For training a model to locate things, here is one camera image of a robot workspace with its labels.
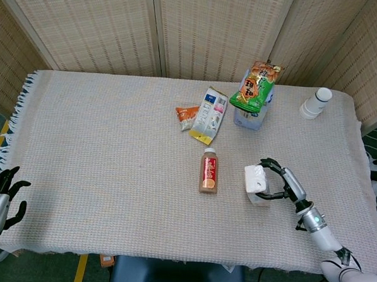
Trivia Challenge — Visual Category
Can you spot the juice bottle with red label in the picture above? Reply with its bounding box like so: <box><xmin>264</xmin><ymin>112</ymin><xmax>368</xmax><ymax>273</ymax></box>
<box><xmin>198</xmin><ymin>147</ymin><xmax>221</xmax><ymax>195</ymax></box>

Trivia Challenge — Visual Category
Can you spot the dark blue chair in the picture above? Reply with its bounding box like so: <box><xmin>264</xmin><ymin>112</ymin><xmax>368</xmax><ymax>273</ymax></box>
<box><xmin>109</xmin><ymin>255</ymin><xmax>247</xmax><ymax>282</ymax></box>

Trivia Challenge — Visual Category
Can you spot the small orange box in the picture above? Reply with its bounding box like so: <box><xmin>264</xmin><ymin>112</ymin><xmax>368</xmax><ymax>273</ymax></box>
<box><xmin>99</xmin><ymin>254</ymin><xmax>116</xmax><ymax>269</ymax></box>

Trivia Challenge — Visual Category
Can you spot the yellow and white snack bag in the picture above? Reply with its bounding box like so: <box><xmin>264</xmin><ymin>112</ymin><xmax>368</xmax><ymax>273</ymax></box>
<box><xmin>188</xmin><ymin>85</ymin><xmax>229</xmax><ymax>146</ymax></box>

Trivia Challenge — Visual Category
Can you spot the white Face tissue pack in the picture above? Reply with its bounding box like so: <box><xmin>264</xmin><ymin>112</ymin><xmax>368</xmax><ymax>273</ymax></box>
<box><xmin>242</xmin><ymin>163</ymin><xmax>273</xmax><ymax>208</ymax></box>

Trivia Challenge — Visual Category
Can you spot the small orange snack packet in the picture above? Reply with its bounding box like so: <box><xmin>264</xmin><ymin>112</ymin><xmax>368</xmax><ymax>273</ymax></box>
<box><xmin>174</xmin><ymin>104</ymin><xmax>200</xmax><ymax>132</ymax></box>

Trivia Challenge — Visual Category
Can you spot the green peanut snack bag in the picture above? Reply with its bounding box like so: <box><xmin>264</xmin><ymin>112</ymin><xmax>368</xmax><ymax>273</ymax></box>
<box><xmin>229</xmin><ymin>59</ymin><xmax>284</xmax><ymax>114</ymax></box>

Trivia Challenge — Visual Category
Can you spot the beige waffle-weave tablecloth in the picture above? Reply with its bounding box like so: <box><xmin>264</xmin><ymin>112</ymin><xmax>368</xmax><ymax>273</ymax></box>
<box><xmin>0</xmin><ymin>67</ymin><xmax>377</xmax><ymax>278</ymax></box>

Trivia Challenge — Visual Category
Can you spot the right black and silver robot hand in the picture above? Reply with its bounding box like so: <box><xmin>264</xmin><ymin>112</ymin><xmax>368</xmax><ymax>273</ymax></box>
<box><xmin>254</xmin><ymin>157</ymin><xmax>316</xmax><ymax>214</ymax></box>

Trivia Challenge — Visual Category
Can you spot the stack of white paper cups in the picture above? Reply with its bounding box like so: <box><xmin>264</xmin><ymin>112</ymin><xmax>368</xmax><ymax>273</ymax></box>
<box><xmin>299</xmin><ymin>86</ymin><xmax>333</xmax><ymax>121</ymax></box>

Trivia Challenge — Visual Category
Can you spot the blue wet wipes pack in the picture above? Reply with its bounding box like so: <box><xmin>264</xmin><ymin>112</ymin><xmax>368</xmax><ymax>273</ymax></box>
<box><xmin>233</xmin><ymin>86</ymin><xmax>276</xmax><ymax>131</ymax></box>

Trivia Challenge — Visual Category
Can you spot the woven folding screen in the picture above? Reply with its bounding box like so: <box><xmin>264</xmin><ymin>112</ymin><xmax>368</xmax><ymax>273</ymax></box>
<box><xmin>0</xmin><ymin>0</ymin><xmax>377</xmax><ymax>136</ymax></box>

